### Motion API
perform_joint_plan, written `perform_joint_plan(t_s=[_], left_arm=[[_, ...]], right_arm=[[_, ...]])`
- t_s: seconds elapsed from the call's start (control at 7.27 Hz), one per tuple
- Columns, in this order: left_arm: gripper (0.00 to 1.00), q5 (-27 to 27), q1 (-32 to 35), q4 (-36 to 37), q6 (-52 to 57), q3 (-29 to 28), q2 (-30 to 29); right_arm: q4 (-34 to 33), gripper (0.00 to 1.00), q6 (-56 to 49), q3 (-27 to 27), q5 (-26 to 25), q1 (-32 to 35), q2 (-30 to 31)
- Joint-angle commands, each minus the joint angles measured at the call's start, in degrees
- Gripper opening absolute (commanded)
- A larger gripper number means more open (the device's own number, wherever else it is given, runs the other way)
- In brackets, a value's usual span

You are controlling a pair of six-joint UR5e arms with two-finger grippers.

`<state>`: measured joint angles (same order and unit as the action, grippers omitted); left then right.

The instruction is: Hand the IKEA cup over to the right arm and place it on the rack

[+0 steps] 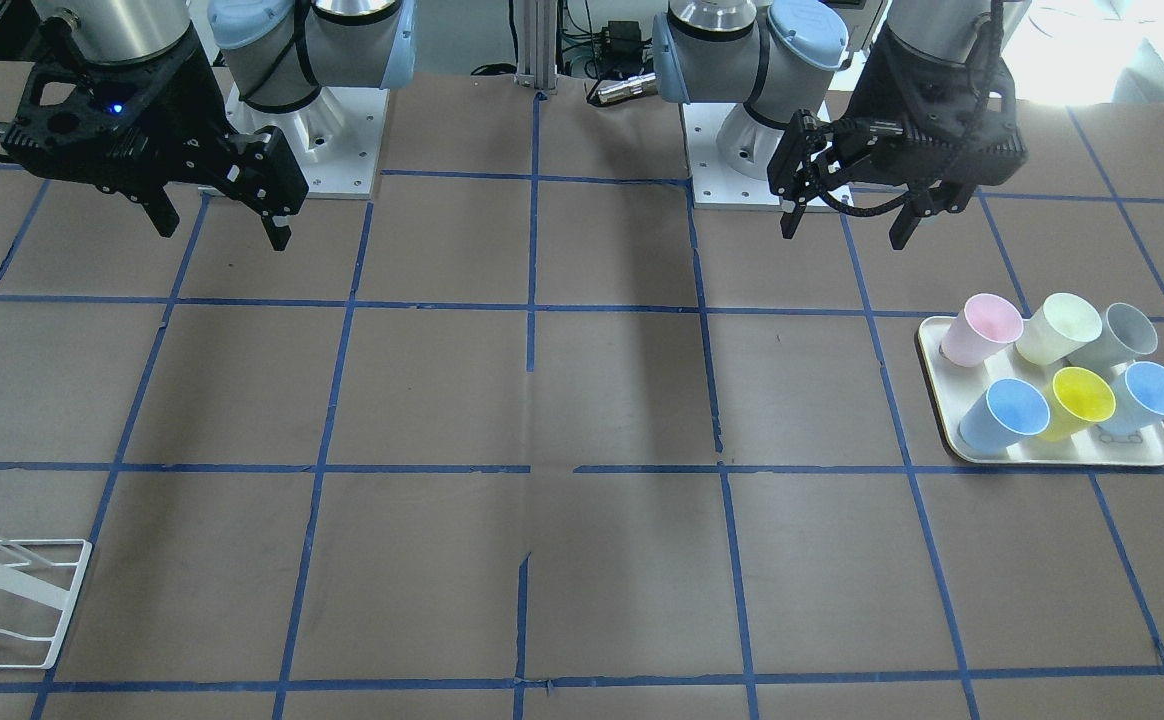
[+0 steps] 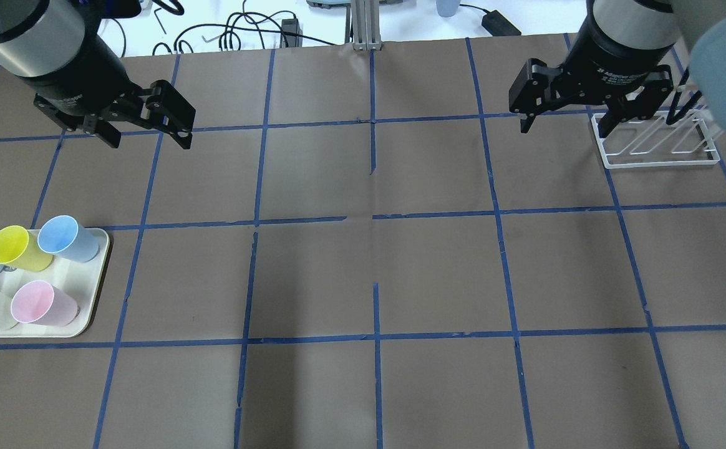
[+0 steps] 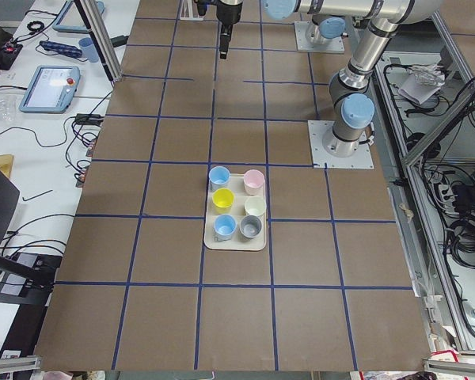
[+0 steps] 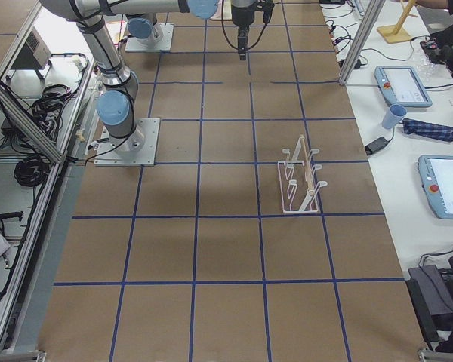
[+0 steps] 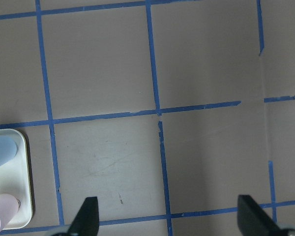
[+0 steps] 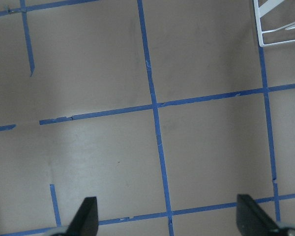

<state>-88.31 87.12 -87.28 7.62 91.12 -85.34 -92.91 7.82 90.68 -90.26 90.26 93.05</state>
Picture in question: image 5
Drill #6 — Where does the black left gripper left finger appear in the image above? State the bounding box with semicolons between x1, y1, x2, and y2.
67;197;99;236

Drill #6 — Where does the cream plastic tray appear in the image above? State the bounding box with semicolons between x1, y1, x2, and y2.
0;129;34;231

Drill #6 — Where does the pink plastic cup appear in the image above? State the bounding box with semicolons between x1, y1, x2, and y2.
0;194;19;231

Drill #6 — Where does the blue plastic cup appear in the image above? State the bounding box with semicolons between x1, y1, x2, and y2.
0;136;17;167

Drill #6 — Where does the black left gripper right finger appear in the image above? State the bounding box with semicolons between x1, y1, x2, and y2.
237;195;281;236

